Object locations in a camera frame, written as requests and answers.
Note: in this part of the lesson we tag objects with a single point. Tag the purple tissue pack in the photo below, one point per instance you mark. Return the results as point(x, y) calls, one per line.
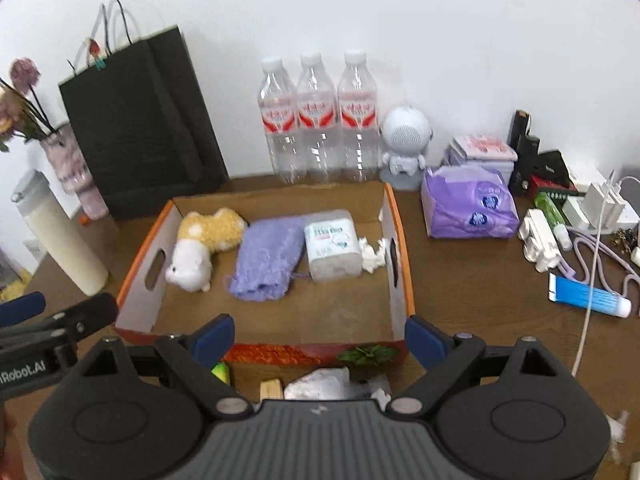
point(465, 205)

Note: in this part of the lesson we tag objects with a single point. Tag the black paper bag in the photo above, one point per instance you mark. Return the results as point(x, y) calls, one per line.
point(140, 135)

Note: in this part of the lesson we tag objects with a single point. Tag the white robot-shaped speaker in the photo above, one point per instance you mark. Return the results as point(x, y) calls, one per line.
point(405, 132)

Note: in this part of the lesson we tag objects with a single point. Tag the pink glitter vase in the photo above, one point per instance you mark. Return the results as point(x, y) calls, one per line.
point(70, 165)

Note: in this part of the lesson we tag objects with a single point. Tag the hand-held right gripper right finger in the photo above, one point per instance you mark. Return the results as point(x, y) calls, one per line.
point(424, 342)

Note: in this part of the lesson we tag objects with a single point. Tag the yellow and white plush toy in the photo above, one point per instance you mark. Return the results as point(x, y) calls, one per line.
point(197, 255)

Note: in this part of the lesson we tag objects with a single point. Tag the black wedge-shaped object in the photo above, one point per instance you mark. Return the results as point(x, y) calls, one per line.
point(552, 165)

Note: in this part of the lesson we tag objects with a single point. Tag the cream thermos bottle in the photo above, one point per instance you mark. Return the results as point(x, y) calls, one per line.
point(60, 245)

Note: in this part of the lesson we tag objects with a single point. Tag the orange cardboard box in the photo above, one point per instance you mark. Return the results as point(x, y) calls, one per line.
point(310, 315)

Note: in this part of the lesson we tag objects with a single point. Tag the red and black box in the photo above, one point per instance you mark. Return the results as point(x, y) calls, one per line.
point(550, 189)

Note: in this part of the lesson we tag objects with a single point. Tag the small green bottle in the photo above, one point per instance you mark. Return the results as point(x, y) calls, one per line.
point(547, 210)

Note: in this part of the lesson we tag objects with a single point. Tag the pink printed packet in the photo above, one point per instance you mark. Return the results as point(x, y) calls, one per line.
point(482, 147)

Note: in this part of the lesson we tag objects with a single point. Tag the white charger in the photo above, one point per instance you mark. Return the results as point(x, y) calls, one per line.
point(607, 202)

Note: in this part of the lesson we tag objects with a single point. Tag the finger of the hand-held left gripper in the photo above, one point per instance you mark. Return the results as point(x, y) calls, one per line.
point(22, 307)
point(90, 315)

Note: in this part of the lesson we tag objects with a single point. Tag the dark key bunch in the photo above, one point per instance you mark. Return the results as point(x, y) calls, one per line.
point(624, 239)

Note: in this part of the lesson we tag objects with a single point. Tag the white tissue pack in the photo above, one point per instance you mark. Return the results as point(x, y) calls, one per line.
point(332, 250)

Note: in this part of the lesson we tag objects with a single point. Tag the small wooden block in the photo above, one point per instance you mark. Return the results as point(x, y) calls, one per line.
point(271, 390)

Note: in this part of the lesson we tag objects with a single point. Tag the yellow object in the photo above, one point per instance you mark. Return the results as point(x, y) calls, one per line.
point(12, 287)

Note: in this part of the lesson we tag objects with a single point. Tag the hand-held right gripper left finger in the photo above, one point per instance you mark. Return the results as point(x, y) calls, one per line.
point(216, 342)

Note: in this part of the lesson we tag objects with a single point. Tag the clear water bottle red label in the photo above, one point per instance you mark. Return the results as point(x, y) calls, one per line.
point(316, 120)
point(280, 125)
point(357, 115)

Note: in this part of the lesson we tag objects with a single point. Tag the white power strip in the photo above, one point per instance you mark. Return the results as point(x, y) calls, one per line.
point(575, 212)

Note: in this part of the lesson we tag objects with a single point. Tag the blue toothpaste tube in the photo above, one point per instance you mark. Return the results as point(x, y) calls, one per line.
point(585, 296)

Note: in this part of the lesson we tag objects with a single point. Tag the small artificial green plant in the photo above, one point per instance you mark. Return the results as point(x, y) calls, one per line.
point(369, 355)

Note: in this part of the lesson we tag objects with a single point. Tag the small green object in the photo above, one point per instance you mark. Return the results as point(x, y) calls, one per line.
point(221, 374)

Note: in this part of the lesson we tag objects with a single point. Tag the purple fluffy pouch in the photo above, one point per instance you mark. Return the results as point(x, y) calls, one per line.
point(267, 260)

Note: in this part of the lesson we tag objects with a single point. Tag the tall black device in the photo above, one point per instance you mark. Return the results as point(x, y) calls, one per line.
point(522, 145)

